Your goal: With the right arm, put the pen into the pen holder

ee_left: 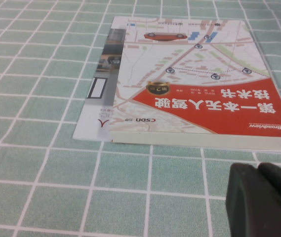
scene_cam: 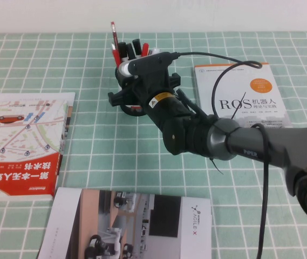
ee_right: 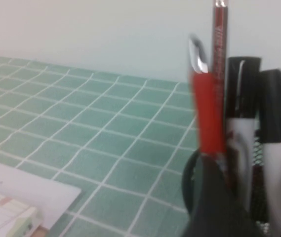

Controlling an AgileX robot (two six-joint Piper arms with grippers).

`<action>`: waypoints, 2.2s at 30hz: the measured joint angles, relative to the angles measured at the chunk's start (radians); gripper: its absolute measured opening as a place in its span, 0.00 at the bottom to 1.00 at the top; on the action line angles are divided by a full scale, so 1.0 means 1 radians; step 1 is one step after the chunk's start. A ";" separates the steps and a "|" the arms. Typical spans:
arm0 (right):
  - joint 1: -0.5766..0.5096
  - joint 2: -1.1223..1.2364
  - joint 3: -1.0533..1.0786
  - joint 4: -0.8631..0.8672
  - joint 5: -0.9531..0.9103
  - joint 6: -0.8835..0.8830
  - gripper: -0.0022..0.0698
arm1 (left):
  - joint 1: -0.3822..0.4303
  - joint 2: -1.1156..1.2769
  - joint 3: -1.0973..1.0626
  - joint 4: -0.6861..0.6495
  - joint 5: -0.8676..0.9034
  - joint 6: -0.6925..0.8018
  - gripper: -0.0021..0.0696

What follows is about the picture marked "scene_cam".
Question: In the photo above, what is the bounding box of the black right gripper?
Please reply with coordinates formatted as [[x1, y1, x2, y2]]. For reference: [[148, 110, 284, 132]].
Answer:
[[107, 70, 182, 107]]

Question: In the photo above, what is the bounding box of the red gel pen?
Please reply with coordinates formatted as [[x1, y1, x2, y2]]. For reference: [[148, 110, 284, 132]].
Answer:
[[112, 48, 122, 68]]

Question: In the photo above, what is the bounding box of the black pen holder white label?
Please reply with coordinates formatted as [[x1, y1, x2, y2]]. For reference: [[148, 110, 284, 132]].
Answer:
[[114, 52, 161, 117]]

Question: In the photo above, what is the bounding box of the tall red pencil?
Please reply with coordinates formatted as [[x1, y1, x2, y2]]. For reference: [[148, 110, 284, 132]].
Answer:
[[111, 21, 119, 51]]

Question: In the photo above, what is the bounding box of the green checked tablecloth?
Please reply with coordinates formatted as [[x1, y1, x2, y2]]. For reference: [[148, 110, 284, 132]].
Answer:
[[0, 31, 307, 259]]

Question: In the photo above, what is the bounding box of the white ROS book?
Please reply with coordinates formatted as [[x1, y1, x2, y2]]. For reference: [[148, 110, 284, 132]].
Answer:
[[194, 62, 294, 129]]

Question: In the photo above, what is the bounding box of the black zip tie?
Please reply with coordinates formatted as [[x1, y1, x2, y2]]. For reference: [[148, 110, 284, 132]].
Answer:
[[209, 158, 226, 176]]

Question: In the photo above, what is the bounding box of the red and white map book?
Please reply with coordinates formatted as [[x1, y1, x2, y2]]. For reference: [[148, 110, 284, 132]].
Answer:
[[0, 92, 76, 202]]

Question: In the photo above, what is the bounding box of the white AgileX brochure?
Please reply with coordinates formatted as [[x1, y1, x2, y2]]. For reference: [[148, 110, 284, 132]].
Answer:
[[38, 187, 213, 259]]

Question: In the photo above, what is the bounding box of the dark grey wrist camera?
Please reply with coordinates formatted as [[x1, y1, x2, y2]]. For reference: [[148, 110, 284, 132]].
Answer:
[[119, 52, 176, 79]]

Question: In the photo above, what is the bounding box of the black camera cable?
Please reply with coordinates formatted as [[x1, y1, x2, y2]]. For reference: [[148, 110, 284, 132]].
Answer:
[[173, 51, 272, 259]]

